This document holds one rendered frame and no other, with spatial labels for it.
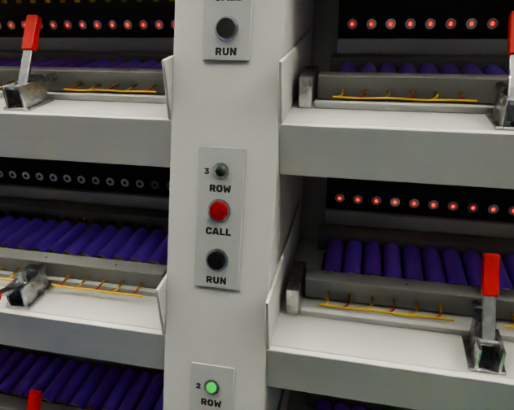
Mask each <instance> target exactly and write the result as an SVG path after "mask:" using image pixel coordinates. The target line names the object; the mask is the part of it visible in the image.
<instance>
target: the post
mask: <svg viewBox="0 0 514 410"><path fill-rule="evenodd" d="M204 10H205V0H175V23H174V51H173V78H172V132H171V159H170V187H169V215H168V269H167V297H166V324H165V352H164V380H163V410H189V408H190V386H191V363H192V362H197V363H203V364H213V365H218V366H224V367H229V368H235V373H234V390H233V410H277V409H278V405H279V402H280V397H281V391H282V389H281V388H276V387H271V386H268V384H267V352H266V349H267V348H266V320H265V302H266V299H267V297H268V292H269V290H270V287H271V284H272V280H273V278H274V275H275V272H276V270H277V265H278V263H279V260H280V258H281V253H282V251H283V248H284V245H285V241H286V238H287V235H288V232H289V230H290V226H291V223H292V220H293V218H294V213H295V211H296V208H297V206H298V202H301V220H302V207H303V182H304V176H295V175H281V174H279V80H278V62H279V61H280V60H281V59H282V58H283V57H284V56H285V55H286V54H287V53H288V52H289V51H290V50H291V49H292V48H293V47H294V46H295V44H296V43H297V42H298V41H299V40H300V39H301V38H302V37H303V36H304V35H305V34H306V33H307V32H308V31H309V30H311V52H312V40H313V27H314V14H315V0H253V2H252V18H251V35H250V61H219V60H203V32H204ZM200 146H214V147H230V148H245V149H246V153H245V170H244V187H243V204H242V237H241V254H240V272H239V289H238V290H228V289H221V288H213V287H206V286H195V285H194V275H195V253H196V230H197V208H198V165H199V147H200Z"/></svg>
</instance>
